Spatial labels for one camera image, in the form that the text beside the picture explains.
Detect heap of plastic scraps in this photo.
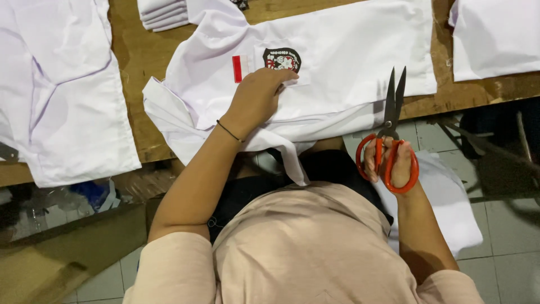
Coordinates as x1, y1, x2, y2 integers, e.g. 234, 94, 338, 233
0, 177, 127, 241

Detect red-handled scissors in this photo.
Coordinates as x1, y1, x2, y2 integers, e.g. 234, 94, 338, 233
355, 66, 420, 194

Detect white shirt piece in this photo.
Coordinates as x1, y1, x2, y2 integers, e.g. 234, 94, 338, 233
448, 0, 540, 82

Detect large white shirt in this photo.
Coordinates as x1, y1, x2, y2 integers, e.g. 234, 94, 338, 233
0, 0, 142, 188

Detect black wrist band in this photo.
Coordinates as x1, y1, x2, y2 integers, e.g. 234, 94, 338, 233
216, 119, 245, 143

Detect white cloth on floor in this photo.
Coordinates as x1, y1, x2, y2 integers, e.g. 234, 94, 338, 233
371, 150, 484, 259

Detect stack of folded white cloths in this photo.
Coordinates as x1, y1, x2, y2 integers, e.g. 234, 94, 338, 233
137, 0, 190, 33

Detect person's black trousers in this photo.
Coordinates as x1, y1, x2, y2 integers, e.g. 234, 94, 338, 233
207, 149, 395, 245

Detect person's right hand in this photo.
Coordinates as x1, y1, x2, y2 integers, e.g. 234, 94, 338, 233
364, 136, 417, 189

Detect person's beige top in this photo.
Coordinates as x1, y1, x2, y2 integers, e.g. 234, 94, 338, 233
122, 182, 485, 304

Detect white shirt with badge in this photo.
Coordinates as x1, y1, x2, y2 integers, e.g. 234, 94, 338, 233
142, 0, 438, 187

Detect person's left hand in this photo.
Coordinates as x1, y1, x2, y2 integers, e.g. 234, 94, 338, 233
221, 67, 300, 139

